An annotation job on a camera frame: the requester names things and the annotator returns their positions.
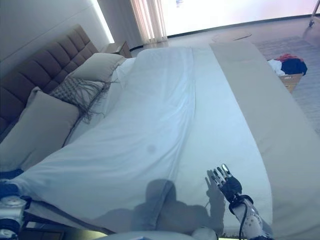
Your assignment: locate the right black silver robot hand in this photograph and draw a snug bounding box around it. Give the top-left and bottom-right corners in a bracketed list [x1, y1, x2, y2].
[206, 162, 243, 202]

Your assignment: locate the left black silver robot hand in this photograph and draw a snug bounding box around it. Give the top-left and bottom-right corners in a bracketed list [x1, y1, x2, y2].
[0, 178, 22, 200]

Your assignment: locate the white duvet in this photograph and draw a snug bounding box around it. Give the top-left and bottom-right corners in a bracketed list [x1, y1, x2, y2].
[12, 46, 213, 235]

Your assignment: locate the beige bed runner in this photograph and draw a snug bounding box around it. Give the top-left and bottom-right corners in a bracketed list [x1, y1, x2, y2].
[209, 41, 320, 240]

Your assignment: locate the brown tufted bed headboard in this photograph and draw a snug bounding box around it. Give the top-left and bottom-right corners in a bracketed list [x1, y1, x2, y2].
[0, 24, 92, 136]

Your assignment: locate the white fitted bed sheet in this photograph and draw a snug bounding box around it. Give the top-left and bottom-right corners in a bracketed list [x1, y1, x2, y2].
[62, 57, 137, 148]

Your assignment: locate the large beige pillow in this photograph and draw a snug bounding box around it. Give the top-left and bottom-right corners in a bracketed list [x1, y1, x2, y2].
[0, 86, 81, 171]

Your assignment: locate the grey robot torso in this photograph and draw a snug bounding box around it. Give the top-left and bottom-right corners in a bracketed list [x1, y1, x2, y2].
[107, 226, 218, 240]

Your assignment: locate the woven fringed grey cushion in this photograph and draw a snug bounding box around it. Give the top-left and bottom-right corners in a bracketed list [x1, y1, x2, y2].
[49, 76, 121, 125]

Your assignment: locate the grey striped area rug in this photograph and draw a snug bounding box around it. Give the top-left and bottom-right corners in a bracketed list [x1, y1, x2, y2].
[253, 36, 320, 141]

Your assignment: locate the cardboard box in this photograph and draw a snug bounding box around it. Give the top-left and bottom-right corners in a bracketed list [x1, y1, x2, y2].
[278, 73, 305, 95]

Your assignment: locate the white garment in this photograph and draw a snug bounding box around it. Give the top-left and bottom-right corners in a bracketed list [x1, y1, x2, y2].
[268, 59, 286, 76]

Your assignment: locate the dark navy garment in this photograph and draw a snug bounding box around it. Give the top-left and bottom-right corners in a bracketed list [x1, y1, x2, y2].
[281, 57, 308, 76]

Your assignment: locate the red garment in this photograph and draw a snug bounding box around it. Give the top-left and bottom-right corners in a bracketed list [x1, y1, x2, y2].
[276, 53, 301, 62]

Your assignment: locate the sheer beige curtain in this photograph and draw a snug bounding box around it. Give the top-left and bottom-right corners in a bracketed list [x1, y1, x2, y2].
[131, 0, 168, 43]

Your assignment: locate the metal stand with caster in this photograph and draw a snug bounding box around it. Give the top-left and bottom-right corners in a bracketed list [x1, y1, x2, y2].
[302, 0, 320, 38]

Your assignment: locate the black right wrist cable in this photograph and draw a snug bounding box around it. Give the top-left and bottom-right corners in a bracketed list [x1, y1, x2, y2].
[238, 197, 248, 238]

